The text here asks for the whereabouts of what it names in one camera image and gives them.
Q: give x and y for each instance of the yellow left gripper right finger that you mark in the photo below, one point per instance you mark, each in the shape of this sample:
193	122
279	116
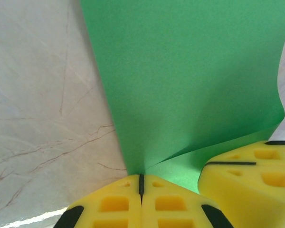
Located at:
171	204

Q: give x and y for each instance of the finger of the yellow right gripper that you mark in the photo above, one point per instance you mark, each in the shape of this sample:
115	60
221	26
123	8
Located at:
247	154
247	202

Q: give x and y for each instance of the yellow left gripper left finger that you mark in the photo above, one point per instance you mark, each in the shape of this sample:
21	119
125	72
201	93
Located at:
114	204

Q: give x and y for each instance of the green square paper sheet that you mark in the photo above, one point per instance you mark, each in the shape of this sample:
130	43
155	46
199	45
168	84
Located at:
180	71

